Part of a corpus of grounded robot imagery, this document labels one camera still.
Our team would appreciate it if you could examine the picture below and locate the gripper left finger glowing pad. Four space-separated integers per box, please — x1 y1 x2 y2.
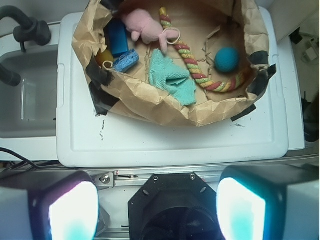
0 170 99 240

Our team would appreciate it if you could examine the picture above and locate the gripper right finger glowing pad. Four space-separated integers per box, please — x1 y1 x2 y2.
216 164 320 240

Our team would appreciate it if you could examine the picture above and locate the pink plush bunny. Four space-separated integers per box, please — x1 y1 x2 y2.
120 8 168 55

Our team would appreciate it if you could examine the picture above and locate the white plastic bin lid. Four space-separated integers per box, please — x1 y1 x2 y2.
56 13 289 168

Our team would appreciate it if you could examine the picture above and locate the grey plastic sink basin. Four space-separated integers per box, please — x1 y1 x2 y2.
0 45 58 139

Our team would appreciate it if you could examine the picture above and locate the teal felt ball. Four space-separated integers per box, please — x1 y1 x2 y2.
214 47 240 73

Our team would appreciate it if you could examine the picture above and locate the brown paper bag tray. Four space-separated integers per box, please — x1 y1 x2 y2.
72 0 276 127

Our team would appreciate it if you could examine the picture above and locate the yellow round toy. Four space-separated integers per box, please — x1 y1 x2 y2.
95 49 114 69

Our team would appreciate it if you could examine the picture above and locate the teal knitted cloth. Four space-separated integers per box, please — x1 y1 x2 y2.
149 49 197 106

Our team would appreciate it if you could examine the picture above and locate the blue sponge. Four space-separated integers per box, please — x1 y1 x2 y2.
113 49 140 73

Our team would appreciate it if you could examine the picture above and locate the black faucet pipe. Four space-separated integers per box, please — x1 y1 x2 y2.
0 5 52 53

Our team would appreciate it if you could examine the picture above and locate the beige rubber band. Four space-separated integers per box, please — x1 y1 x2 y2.
162 27 181 45

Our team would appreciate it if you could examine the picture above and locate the blue plastic block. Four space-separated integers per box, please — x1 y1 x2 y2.
107 19 129 58

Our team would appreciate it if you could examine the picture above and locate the black cable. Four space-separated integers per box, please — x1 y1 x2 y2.
0 147 61 173

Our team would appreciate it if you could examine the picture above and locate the black hexagonal mount plate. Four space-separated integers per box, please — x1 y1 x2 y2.
128 172 224 240

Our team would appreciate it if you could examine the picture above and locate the aluminium rail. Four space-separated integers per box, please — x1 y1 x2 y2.
85 164 227 190

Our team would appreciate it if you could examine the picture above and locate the multicolour twisted rope toy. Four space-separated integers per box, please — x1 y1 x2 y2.
158 7 252 94

